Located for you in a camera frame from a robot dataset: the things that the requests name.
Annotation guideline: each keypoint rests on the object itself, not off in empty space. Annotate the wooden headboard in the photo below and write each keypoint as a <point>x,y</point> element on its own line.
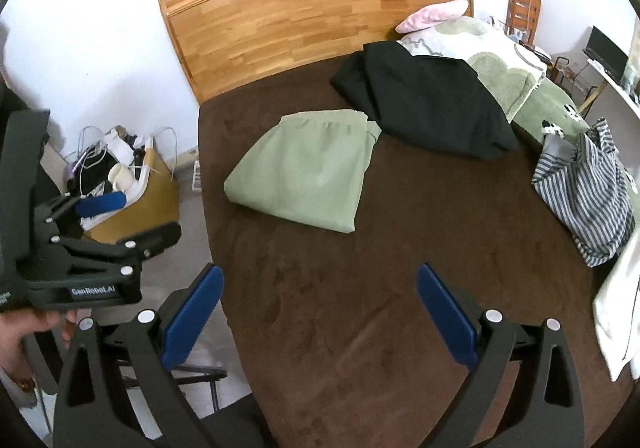
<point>300,13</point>

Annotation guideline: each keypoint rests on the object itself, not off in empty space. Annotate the person's left hand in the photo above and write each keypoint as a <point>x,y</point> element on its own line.
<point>20,333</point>

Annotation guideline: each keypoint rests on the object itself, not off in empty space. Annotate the white desk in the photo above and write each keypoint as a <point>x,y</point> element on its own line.
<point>620,96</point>

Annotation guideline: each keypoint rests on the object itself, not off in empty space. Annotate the white fleece jacket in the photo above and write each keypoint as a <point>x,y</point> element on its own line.
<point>620,308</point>

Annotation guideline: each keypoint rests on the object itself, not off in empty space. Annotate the yellow basket with clutter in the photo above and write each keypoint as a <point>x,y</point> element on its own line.
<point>150,193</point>

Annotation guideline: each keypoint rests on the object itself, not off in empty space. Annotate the green cow-print quilt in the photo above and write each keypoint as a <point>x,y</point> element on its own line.
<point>545,103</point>

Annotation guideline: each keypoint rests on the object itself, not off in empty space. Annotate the black stool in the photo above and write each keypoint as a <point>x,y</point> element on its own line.
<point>200,370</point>

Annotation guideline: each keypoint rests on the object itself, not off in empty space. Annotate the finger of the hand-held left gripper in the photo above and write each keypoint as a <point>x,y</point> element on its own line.
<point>102,203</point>
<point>110,255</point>

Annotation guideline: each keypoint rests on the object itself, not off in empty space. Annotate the pink cloth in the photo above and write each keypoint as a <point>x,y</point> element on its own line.
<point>430,16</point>

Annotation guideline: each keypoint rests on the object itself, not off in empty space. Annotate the black monitor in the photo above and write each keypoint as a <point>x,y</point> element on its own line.
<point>605,51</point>

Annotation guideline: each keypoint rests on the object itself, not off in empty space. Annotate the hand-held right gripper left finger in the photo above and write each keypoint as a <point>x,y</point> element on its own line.
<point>192,318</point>

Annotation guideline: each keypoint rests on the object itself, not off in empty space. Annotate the wooden chair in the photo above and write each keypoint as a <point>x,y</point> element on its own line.
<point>522,13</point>

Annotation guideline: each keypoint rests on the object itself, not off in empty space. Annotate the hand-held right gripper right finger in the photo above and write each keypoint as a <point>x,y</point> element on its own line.
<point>447,318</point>

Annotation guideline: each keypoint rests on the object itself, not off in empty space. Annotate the white cup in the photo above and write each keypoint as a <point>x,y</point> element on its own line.
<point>120,178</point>

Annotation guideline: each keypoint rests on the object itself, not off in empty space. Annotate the white power strip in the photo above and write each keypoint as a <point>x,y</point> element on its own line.
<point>197,176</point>

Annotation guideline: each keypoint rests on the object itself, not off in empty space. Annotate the grey striped shirt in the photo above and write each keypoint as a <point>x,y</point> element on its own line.
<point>585,198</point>

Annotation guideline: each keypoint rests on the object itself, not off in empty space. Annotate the green zip jacket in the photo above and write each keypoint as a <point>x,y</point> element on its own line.
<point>305,168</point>

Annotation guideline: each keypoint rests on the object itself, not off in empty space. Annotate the white green floral pillow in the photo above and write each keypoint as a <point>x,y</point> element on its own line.
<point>500,68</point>

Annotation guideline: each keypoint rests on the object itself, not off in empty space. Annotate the black garment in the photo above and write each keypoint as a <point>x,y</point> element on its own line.
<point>430,103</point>

